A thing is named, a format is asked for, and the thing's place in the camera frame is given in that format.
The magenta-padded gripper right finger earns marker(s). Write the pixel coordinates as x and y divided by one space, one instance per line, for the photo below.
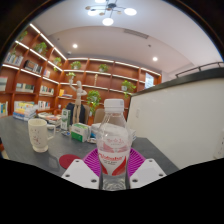
146 171

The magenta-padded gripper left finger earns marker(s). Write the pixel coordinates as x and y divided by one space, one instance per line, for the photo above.
80 173

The clear plastic water bottle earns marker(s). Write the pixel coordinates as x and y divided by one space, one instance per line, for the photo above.
113 146

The flat round red coaster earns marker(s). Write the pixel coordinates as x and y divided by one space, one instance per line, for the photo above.
68 161

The green and white box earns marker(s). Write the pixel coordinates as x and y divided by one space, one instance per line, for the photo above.
80 132

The tall green white carton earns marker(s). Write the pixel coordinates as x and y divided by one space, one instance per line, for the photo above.
65 119

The white mug with red drawing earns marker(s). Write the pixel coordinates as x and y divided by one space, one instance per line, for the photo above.
38 135

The beige upholstered chair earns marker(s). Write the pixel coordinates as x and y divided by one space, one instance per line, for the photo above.
99 116

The dark book pile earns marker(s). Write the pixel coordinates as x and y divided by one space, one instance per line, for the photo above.
50 119

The dark office chair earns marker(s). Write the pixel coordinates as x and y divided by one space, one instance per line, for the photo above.
70 111

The wooden artist mannequin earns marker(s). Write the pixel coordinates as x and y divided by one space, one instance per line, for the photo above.
78 100

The colourful book stack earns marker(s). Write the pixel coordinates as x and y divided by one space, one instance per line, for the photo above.
25 111

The wooden shelf unit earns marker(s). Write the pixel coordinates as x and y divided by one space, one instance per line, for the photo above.
106 80

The round ceiling spotlight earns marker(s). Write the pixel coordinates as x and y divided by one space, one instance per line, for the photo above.
75 46
155 58

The dark metal railing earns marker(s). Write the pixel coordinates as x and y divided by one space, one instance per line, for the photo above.
200 68

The ceiling air vent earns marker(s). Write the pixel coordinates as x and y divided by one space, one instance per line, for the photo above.
136 33

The branched ceiling lamp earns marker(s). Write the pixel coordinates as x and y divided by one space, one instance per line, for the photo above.
110 9

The white wall switch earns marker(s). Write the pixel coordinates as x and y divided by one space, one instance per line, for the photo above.
137 112

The white wall socket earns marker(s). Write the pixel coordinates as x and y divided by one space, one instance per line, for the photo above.
220 145

